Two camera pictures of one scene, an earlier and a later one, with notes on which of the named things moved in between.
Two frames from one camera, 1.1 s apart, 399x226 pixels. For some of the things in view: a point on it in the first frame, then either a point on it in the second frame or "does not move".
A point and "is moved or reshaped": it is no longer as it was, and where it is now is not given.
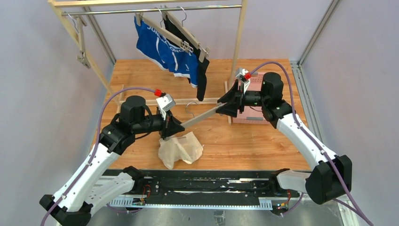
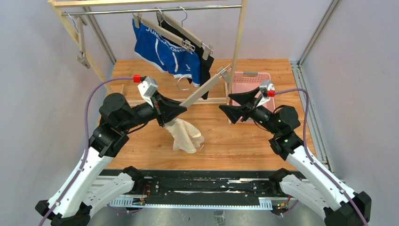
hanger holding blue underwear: (141, 20) does not move
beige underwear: (187, 147) is moved or reshaped
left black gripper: (167, 126) → (158, 111)
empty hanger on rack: (82, 57) does not move
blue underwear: (155, 49) does not move
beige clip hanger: (199, 117) → (224, 73)
